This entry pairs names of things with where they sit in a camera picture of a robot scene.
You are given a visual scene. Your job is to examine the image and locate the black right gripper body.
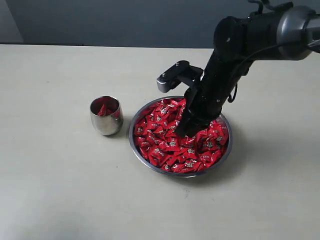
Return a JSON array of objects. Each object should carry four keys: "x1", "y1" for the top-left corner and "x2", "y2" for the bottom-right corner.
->
[{"x1": 183, "y1": 51, "x2": 250, "y2": 122}]

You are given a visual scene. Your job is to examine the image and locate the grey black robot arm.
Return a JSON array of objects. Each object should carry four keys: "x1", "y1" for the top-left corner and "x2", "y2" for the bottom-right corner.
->
[{"x1": 175, "y1": 6, "x2": 320, "y2": 137}]

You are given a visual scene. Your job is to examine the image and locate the round stainless steel bowl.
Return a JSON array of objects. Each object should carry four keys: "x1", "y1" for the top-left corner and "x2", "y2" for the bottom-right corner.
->
[{"x1": 128, "y1": 95, "x2": 234, "y2": 178}]

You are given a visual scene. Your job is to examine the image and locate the steel cup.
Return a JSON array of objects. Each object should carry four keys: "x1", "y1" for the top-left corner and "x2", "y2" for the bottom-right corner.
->
[{"x1": 89, "y1": 96, "x2": 124, "y2": 136}]

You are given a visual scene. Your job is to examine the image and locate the red wrapped candy pile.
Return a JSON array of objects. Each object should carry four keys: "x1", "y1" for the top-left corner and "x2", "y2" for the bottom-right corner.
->
[{"x1": 133, "y1": 98, "x2": 230, "y2": 174}]

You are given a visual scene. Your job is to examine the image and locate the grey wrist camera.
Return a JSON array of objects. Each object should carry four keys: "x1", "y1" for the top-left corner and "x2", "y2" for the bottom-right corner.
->
[{"x1": 156, "y1": 60, "x2": 204, "y2": 93}]

